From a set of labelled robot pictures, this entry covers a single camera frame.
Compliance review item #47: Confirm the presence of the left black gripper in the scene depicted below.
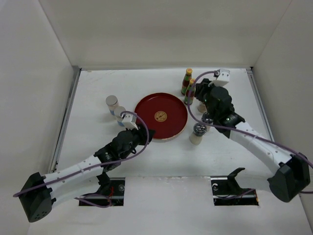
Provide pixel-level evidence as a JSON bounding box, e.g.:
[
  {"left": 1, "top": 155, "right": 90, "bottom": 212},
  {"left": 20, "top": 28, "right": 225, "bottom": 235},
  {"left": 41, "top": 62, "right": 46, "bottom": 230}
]
[{"left": 120, "top": 123, "right": 155, "bottom": 160}]

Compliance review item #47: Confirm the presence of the back brown spice jar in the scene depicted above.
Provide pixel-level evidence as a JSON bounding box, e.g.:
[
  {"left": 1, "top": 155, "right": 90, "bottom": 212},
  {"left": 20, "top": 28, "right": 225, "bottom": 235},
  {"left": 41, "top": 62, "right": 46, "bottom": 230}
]
[{"left": 198, "top": 102, "right": 207, "bottom": 114}]

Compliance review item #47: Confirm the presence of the round red tray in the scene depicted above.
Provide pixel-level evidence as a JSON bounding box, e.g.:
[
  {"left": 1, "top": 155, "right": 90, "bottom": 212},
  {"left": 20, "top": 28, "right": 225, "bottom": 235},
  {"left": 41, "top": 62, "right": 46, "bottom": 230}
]
[{"left": 134, "top": 93, "right": 188, "bottom": 140}]

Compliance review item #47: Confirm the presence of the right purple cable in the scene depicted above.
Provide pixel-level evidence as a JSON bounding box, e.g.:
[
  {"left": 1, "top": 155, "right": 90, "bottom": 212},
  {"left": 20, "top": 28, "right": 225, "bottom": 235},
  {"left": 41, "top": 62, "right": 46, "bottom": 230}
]
[{"left": 187, "top": 70, "right": 313, "bottom": 195}]

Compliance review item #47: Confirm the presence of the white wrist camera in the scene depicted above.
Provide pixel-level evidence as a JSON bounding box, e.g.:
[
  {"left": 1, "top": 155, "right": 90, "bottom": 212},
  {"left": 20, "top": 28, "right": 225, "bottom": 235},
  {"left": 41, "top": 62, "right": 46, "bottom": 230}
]
[
  {"left": 122, "top": 114, "right": 138, "bottom": 130},
  {"left": 214, "top": 69, "right": 230, "bottom": 87}
]

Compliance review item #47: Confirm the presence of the right aluminium frame rail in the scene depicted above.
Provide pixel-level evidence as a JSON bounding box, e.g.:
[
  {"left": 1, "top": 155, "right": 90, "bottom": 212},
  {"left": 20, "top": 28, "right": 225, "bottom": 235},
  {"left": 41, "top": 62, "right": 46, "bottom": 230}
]
[{"left": 246, "top": 67, "right": 274, "bottom": 141}]

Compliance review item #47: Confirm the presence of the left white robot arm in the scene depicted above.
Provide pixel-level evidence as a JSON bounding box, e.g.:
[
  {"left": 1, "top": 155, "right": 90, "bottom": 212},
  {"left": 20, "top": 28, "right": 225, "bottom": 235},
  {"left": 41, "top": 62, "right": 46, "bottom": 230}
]
[{"left": 14, "top": 124, "right": 155, "bottom": 223}]

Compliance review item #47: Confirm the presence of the silver-lid salt jar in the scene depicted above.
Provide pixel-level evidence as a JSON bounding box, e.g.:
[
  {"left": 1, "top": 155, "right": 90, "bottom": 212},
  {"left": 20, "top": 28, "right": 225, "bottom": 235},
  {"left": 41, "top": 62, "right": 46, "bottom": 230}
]
[
  {"left": 106, "top": 95, "right": 119, "bottom": 116},
  {"left": 114, "top": 106, "right": 126, "bottom": 127}
]

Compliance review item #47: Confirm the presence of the purple cable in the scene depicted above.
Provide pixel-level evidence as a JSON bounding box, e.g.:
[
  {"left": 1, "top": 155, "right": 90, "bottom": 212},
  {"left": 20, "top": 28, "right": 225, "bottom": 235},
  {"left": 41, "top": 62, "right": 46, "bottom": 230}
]
[
  {"left": 13, "top": 111, "right": 149, "bottom": 209},
  {"left": 187, "top": 70, "right": 313, "bottom": 195}
]

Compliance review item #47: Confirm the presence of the left aluminium frame rail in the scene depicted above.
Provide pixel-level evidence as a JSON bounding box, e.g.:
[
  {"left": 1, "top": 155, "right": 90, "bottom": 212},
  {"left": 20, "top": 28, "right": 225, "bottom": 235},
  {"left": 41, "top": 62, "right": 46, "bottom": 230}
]
[{"left": 48, "top": 66, "right": 81, "bottom": 173}]

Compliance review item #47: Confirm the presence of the aluminium frame rail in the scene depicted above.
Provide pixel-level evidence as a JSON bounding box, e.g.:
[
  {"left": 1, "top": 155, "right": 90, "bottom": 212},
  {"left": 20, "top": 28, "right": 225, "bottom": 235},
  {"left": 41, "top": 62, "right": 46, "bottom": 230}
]
[
  {"left": 48, "top": 66, "right": 81, "bottom": 173},
  {"left": 246, "top": 67, "right": 274, "bottom": 141}
]

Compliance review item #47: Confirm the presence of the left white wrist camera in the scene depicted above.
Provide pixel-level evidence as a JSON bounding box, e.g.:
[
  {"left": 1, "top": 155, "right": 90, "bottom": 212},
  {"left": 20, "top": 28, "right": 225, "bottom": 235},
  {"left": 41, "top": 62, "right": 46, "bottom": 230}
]
[{"left": 122, "top": 114, "right": 138, "bottom": 130}]

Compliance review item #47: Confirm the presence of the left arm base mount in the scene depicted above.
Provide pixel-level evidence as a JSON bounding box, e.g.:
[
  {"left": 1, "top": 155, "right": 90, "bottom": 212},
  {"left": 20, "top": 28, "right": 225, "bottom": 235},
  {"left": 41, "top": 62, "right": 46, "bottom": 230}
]
[{"left": 78, "top": 178, "right": 126, "bottom": 208}]

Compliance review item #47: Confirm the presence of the near silver-lid salt jar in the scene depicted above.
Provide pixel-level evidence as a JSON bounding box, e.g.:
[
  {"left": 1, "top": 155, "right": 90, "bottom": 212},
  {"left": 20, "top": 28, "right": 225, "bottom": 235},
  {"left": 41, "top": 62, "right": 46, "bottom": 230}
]
[{"left": 114, "top": 106, "right": 126, "bottom": 127}]

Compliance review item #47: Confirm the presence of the clear grinder jar black top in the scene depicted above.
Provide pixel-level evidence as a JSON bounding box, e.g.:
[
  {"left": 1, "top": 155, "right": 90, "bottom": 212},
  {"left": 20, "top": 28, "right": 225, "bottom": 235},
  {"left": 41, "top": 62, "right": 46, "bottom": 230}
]
[{"left": 201, "top": 112, "right": 213, "bottom": 126}]

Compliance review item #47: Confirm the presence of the far silver-lid salt jar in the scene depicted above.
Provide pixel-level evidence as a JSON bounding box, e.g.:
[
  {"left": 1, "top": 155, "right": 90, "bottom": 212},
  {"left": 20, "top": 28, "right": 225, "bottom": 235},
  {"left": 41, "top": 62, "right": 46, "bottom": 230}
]
[{"left": 106, "top": 95, "right": 119, "bottom": 116}]

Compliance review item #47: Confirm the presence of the front grinder jar chrome top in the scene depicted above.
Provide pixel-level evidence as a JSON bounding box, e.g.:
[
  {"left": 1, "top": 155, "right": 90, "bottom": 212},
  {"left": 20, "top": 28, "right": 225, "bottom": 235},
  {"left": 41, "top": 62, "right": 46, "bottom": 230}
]
[{"left": 189, "top": 123, "right": 207, "bottom": 145}]

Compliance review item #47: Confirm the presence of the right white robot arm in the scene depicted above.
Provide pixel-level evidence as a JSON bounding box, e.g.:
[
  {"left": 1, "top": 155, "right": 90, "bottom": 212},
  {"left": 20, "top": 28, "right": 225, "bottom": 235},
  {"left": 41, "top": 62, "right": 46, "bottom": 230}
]
[{"left": 194, "top": 78, "right": 312, "bottom": 202}]

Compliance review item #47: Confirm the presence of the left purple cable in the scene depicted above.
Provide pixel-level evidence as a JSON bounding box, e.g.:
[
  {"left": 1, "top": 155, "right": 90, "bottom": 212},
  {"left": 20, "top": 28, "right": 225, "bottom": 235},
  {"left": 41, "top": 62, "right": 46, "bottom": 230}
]
[{"left": 13, "top": 111, "right": 149, "bottom": 209}]

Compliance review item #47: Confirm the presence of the green-label sauce bottle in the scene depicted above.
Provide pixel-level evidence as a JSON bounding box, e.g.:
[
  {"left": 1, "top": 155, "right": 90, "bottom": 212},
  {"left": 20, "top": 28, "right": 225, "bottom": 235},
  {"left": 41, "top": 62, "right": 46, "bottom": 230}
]
[
  {"left": 180, "top": 68, "right": 193, "bottom": 95},
  {"left": 183, "top": 79, "right": 196, "bottom": 105}
]

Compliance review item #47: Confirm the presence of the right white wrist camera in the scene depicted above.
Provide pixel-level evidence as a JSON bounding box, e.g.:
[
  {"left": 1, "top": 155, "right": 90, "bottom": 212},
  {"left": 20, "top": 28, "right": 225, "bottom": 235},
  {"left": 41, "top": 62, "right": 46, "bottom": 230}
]
[{"left": 214, "top": 69, "right": 230, "bottom": 87}]

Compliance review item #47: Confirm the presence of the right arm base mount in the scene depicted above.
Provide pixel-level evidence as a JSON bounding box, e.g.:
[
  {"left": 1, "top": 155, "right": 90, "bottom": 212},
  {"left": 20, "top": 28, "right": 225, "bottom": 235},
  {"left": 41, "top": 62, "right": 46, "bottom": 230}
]
[{"left": 210, "top": 167, "right": 259, "bottom": 206}]

